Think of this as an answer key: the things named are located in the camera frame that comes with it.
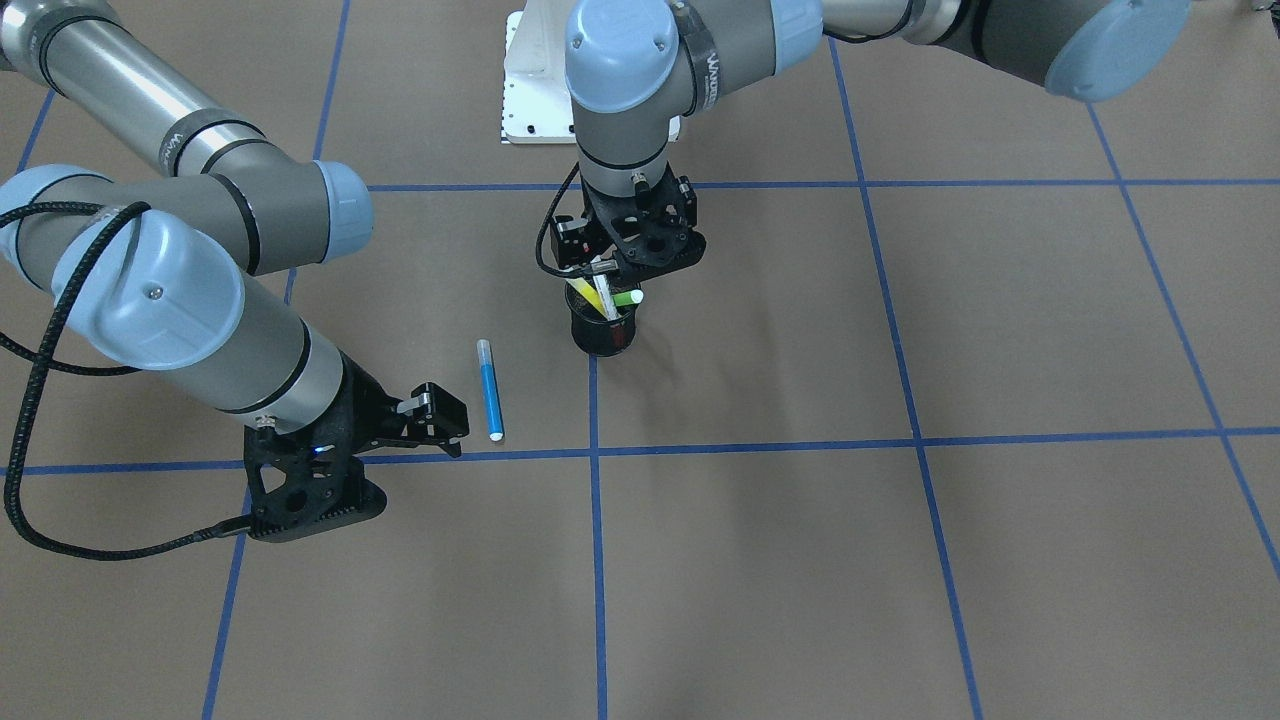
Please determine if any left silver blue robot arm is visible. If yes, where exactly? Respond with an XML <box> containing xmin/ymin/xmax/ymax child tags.
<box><xmin>536</xmin><ymin>1</ymin><xmax>1192</xmax><ymax>284</ymax></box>

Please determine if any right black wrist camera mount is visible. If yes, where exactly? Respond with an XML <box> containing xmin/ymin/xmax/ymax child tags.
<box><xmin>244</xmin><ymin>421</ymin><xmax>387</xmax><ymax>543</ymax></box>

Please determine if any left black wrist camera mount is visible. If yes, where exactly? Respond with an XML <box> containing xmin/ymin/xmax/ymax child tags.
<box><xmin>582</xmin><ymin>169</ymin><xmax>707</xmax><ymax>284</ymax></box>

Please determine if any yellow marker pen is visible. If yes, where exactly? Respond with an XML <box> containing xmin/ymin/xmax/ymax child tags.
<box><xmin>566</xmin><ymin>278</ymin><xmax>616</xmax><ymax>319</ymax></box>

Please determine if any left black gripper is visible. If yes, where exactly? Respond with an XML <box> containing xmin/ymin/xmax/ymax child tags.
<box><xmin>553</xmin><ymin>214</ymin><xmax>623</xmax><ymax>279</ymax></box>

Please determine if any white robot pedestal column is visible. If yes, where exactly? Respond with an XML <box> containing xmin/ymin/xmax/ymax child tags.
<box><xmin>502</xmin><ymin>1</ymin><xmax>680</xmax><ymax>143</ymax></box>

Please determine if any green marker pen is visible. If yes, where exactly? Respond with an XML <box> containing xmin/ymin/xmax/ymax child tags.
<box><xmin>611</xmin><ymin>290</ymin><xmax>645</xmax><ymax>307</ymax></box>

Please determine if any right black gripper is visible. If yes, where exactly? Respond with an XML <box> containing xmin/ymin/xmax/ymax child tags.
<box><xmin>335</xmin><ymin>354</ymin><xmax>468</xmax><ymax>457</ymax></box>

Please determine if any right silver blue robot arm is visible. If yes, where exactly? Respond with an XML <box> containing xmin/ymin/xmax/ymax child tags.
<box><xmin>3</xmin><ymin>1</ymin><xmax>468</xmax><ymax>455</ymax></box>

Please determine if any blue marker pen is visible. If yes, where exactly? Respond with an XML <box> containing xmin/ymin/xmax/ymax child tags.
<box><xmin>476</xmin><ymin>338</ymin><xmax>506</xmax><ymax>443</ymax></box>

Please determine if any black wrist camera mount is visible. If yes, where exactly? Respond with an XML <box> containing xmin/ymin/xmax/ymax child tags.
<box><xmin>582</xmin><ymin>169</ymin><xmax>707</xmax><ymax>284</ymax></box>
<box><xmin>244</xmin><ymin>421</ymin><xmax>387</xmax><ymax>543</ymax></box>

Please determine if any black braided cable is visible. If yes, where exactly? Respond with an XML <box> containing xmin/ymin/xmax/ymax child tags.
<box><xmin>535</xmin><ymin>160</ymin><xmax>602</xmax><ymax>281</ymax></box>
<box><xmin>0</xmin><ymin>201</ymin><xmax>251</xmax><ymax>559</ymax></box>

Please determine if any black mesh pen cup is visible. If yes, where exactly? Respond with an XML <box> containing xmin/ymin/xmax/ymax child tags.
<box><xmin>564</xmin><ymin>283</ymin><xmax>637</xmax><ymax>357</ymax></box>

